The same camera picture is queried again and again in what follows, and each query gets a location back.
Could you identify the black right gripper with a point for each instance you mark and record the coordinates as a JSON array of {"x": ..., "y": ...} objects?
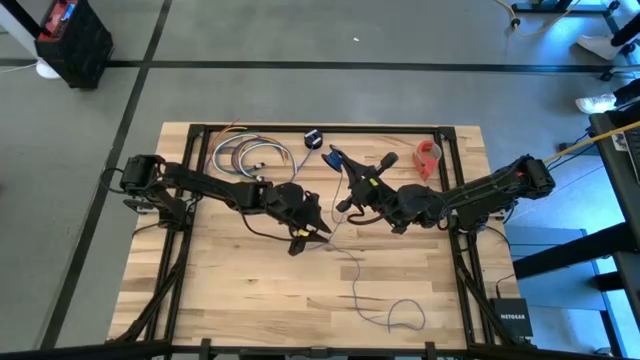
[{"x": 377, "y": 197}]

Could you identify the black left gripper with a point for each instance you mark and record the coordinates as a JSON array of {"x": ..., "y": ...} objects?
[{"x": 292, "y": 205}]

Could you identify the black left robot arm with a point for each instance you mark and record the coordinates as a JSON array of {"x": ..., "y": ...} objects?
[{"x": 200, "y": 182}]

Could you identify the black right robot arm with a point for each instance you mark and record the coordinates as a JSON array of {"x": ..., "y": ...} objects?
[{"x": 480, "y": 192}]

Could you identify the small white connector plug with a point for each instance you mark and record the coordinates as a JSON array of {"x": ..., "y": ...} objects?
[
  {"x": 259, "y": 178},
  {"x": 259, "y": 165}
]

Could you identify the person's white shoe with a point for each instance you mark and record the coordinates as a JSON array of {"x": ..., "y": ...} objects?
[
  {"x": 595, "y": 104},
  {"x": 600, "y": 46}
]

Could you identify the black stand base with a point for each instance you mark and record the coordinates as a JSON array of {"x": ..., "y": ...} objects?
[{"x": 550, "y": 7}]

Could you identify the black desk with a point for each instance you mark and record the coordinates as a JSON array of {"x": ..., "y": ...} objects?
[{"x": 617, "y": 200}]

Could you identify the black crate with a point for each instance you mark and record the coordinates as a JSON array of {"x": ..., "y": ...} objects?
[{"x": 75, "y": 45}]

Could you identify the person's leg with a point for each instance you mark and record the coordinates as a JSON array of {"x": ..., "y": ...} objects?
[{"x": 627, "y": 32}]

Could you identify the white desk leg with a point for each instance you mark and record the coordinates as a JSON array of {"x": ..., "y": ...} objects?
[{"x": 47, "y": 70}]

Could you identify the black Netgear network switch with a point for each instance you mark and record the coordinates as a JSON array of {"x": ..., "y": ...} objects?
[{"x": 512, "y": 317}]

